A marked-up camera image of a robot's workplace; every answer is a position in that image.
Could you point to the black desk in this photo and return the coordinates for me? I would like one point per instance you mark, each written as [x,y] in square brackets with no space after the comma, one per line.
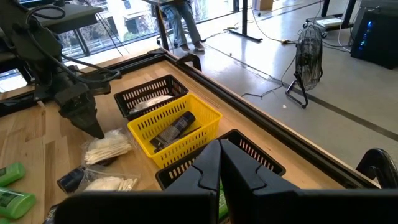
[77,17]

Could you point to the cotton swabs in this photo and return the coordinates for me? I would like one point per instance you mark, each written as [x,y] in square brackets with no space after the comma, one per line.
[105,183]
[152,102]
[107,147]

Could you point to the black desk leg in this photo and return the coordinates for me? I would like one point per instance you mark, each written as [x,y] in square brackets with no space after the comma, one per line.
[245,15]

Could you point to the person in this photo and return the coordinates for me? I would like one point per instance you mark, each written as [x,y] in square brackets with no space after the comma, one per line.
[183,21]

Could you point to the yellow slotted plastic basket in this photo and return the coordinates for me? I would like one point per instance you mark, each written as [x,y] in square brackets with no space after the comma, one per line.
[149,127]

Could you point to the green travel bottle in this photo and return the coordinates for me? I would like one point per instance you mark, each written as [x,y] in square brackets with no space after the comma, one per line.
[15,203]
[11,173]
[222,202]
[3,221]

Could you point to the black slotted plastic basket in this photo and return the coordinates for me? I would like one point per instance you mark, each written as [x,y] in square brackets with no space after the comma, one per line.
[146,90]
[264,161]

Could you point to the black floor fan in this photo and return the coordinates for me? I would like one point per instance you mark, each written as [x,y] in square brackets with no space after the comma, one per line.
[308,59]

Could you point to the black computer tower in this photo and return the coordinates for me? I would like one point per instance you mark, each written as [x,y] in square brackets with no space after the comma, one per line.
[376,40]

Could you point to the brown cardboard box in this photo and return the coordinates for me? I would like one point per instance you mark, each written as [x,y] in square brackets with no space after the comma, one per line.
[262,4]

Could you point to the white flat box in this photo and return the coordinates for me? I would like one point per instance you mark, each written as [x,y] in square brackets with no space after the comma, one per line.
[328,21]

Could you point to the black aluminium table frame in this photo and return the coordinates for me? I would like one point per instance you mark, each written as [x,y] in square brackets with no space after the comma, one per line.
[248,115]

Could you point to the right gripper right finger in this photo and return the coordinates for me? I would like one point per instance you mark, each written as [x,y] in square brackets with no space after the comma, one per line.
[248,193]

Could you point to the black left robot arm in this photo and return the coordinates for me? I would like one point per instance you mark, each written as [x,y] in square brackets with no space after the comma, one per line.
[31,40]

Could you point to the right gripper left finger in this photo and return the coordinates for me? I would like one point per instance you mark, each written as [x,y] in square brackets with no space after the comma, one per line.
[199,186]

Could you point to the large window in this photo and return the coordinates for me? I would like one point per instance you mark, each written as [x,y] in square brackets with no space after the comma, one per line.
[130,21]

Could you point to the dark blue travel tube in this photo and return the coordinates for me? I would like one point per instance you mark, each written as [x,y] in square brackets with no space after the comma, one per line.
[174,129]
[186,135]
[71,180]
[49,217]

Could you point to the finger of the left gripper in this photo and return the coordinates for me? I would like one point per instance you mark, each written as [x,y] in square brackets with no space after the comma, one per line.
[91,119]
[76,118]

